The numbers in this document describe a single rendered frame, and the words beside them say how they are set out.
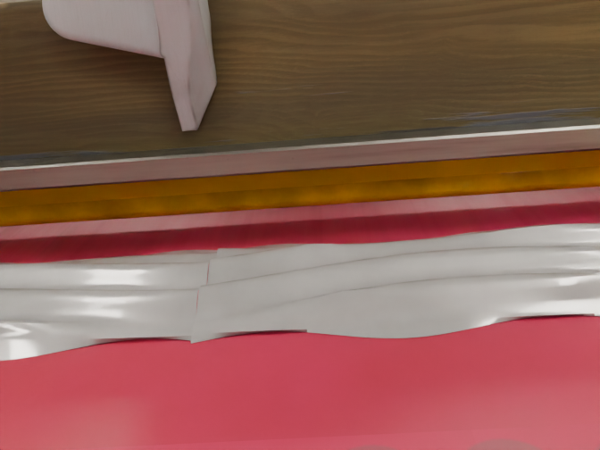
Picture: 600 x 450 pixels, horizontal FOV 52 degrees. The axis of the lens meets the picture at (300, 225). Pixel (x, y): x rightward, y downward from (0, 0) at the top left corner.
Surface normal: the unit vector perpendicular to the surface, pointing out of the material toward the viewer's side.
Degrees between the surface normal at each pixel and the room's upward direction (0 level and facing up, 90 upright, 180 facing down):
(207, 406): 0
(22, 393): 0
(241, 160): 90
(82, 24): 82
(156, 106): 90
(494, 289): 33
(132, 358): 0
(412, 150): 90
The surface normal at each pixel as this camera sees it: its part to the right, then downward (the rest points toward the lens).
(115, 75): -0.02, 0.37
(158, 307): -0.12, -0.56
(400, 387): -0.08, -0.93
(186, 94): 0.04, 0.68
